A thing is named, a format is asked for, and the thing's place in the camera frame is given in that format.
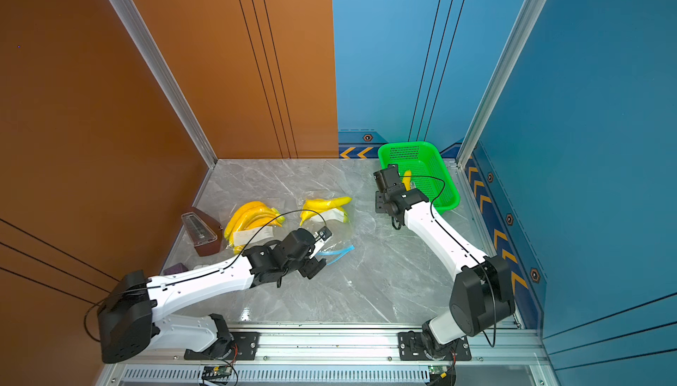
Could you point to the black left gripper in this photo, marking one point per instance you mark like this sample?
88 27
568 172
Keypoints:
314 267

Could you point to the yellow plastic banana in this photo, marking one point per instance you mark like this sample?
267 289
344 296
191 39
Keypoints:
407 179

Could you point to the clear zip bag with bananas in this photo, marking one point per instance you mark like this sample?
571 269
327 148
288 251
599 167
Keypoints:
350 217

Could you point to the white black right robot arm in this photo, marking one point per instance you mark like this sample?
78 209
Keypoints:
481 294

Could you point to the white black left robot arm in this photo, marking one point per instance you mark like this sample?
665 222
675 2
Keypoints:
141 312

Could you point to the green plastic perforated basket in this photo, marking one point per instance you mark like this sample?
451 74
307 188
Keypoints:
426 165

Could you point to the purple small basket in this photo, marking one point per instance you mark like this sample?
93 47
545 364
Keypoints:
175 269

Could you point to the green circuit board left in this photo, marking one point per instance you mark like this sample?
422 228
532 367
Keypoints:
217 373

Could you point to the green circuit board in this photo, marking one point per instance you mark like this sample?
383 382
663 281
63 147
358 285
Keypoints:
217 373
436 372

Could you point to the green circuit board right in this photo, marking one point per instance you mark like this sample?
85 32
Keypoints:
436 372

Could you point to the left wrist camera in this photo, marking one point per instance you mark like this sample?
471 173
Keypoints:
321 238

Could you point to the aluminium front rail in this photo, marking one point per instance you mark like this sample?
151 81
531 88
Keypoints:
344 354

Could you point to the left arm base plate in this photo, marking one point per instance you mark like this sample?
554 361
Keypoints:
241 347

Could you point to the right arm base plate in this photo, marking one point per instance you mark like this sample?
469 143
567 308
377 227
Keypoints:
422 346

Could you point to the aluminium corner post right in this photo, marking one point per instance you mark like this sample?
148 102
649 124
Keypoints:
520 32

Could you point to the aluminium corner post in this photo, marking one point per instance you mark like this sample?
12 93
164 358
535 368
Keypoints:
520 32
137 29

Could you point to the aluminium corner post left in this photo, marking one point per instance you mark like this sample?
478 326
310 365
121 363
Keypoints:
137 29

